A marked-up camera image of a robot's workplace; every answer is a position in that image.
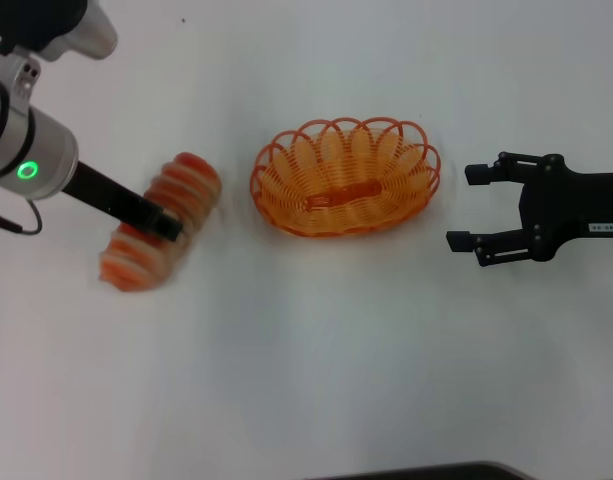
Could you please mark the orange woven plastic basket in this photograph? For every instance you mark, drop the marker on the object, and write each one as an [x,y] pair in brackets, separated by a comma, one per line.
[386,200]

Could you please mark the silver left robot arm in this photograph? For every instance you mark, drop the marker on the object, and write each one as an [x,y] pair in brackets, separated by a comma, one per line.
[41,145]

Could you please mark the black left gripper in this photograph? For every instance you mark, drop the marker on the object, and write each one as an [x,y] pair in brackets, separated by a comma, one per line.
[111,197]

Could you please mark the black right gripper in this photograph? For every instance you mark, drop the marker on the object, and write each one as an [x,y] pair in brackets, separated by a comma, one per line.
[561,205]

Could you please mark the dark rounded robot base edge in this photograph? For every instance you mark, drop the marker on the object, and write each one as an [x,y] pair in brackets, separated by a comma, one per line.
[461,472]

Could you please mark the orange white striped bread loaf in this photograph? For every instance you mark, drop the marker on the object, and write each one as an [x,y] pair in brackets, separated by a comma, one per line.
[186,185]

